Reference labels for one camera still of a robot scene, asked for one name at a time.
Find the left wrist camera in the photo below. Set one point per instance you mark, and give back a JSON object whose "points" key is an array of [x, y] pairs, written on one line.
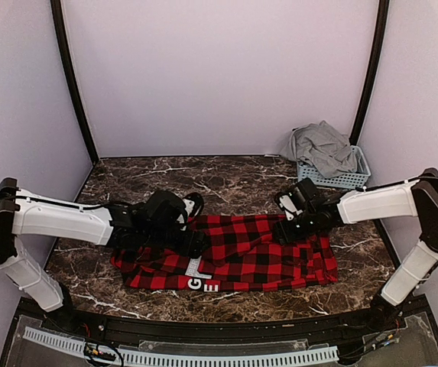
{"points": [[194, 204]]}

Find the white slotted cable duct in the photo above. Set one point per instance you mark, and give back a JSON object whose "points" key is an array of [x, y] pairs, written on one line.
{"points": [[153, 353]]}

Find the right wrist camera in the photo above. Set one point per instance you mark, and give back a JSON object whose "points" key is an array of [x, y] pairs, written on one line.
{"points": [[288, 207]]}

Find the red black plaid shirt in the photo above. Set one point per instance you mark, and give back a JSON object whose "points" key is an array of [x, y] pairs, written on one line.
{"points": [[243, 257]]}

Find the black frame post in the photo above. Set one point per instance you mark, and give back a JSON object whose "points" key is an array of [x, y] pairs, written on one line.
{"points": [[70, 77], [372, 70]]}

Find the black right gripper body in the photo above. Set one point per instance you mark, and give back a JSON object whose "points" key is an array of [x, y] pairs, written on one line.
{"points": [[306, 227]]}

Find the grey long sleeve shirt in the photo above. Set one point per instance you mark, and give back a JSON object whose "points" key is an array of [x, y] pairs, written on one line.
{"points": [[321, 146]]}

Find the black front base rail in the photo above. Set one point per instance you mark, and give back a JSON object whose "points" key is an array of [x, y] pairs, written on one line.
{"points": [[354, 332]]}

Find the black right frame post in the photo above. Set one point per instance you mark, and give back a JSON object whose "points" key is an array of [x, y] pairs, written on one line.
{"points": [[372, 70]]}

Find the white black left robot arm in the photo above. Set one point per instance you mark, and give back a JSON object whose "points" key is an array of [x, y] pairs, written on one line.
{"points": [[163, 221]]}

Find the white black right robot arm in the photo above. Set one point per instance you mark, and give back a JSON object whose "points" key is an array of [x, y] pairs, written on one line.
{"points": [[308, 213]]}

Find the black left frame post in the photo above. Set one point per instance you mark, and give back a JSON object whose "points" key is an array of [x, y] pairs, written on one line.
{"points": [[70, 77]]}

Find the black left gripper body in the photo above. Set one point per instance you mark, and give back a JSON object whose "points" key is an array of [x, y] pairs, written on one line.
{"points": [[189, 246]]}

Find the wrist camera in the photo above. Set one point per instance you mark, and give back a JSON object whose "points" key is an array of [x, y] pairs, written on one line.
{"points": [[194, 204], [288, 207]]}

